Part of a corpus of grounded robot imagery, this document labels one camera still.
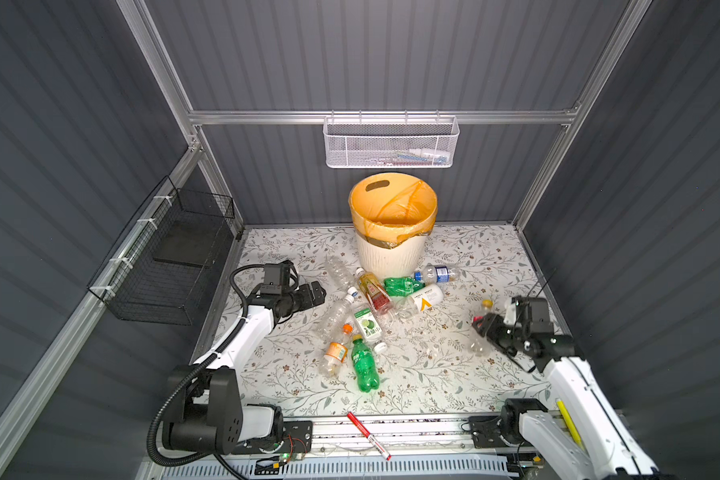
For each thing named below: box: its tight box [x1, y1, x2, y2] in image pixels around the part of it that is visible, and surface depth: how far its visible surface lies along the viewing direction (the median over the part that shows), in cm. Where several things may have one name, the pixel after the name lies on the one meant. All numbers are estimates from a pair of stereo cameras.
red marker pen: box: [346, 411, 392, 461], surface depth 74 cm
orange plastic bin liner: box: [348, 173, 438, 248], surface depth 97 cm
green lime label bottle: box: [353, 303, 387, 353], surface depth 91 cm
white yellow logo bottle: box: [396, 285, 444, 316], surface depth 96 cm
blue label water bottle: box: [414, 265, 456, 285], surface depth 104 cm
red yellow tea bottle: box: [356, 267, 394, 315], surface depth 96 cm
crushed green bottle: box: [383, 276, 426, 297], surface depth 101 cm
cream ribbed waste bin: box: [351, 212, 437, 279], surface depth 86 cm
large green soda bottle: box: [351, 334, 381, 393], surface depth 83 cm
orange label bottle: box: [319, 323, 354, 379], surface depth 86 cm
